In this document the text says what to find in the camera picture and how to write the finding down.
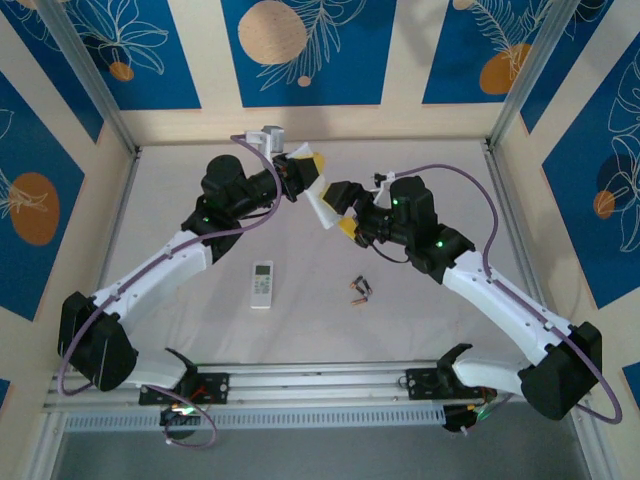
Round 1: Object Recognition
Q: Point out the aluminium frame post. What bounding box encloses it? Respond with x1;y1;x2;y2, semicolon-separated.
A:
37;0;141;159
487;0;586;151

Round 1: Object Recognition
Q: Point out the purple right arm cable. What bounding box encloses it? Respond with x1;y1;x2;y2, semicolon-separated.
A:
392;163;624;425

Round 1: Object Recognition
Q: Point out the aluminium table side rail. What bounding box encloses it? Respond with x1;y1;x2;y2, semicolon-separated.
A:
482;139;564;359
72;149;144;371

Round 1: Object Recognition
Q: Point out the white remote control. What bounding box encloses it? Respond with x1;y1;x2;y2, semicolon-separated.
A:
249;259;275;311

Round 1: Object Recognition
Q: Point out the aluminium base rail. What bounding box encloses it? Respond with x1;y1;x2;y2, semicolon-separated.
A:
42;358;586;416

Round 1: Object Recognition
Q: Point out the black controller board with LED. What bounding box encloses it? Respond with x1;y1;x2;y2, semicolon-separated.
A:
442;403;496;436
158;405;202;444

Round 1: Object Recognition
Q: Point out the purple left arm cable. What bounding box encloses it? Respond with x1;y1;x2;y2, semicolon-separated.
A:
56;133;287;397

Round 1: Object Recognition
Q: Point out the purple cable loop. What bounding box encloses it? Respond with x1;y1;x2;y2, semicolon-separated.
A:
163;399;219;449

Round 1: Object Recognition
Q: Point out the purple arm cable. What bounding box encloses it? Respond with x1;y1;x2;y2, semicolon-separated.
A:
56;133;287;397
392;163;624;425

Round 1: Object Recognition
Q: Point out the grey slotted cable duct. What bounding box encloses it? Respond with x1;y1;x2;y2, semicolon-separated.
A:
62;403;447;434

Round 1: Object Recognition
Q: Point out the thin black right gripper cable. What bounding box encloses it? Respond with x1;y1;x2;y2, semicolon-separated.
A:
370;240;416;265

